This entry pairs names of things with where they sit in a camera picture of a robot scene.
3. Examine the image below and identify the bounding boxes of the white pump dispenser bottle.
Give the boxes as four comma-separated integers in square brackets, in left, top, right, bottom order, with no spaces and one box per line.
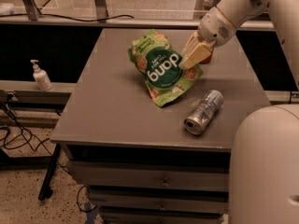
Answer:
[31,60,52,91]

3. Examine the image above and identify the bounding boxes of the black table leg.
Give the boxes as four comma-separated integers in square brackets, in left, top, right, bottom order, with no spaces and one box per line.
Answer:
[38,144,61,201]

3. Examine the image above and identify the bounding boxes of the grey drawer cabinet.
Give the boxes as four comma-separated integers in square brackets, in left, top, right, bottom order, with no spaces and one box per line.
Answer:
[50,28,269,224]

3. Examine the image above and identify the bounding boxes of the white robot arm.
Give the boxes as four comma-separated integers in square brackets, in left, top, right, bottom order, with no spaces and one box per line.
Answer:
[180,0,299,224]

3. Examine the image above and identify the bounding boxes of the metal railing frame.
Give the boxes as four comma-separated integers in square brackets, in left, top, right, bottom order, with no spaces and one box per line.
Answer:
[0,0,275,32]

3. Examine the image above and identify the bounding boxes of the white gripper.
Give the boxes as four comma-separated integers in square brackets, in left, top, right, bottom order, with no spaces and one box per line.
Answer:
[179,7,236,70]

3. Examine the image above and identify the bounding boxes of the red coke can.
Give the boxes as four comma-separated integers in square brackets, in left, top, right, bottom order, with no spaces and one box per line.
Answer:
[200,52,213,64]

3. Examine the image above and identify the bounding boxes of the black cable on ledge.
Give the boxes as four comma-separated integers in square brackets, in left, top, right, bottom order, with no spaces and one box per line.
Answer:
[0,12,135,23]

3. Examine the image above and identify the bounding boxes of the green rice chip bag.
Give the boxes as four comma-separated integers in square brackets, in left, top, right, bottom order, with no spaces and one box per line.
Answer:
[128,29,203,107]

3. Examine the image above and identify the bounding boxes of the silver energy drink can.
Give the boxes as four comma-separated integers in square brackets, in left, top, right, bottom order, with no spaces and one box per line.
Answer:
[184,90,223,135]

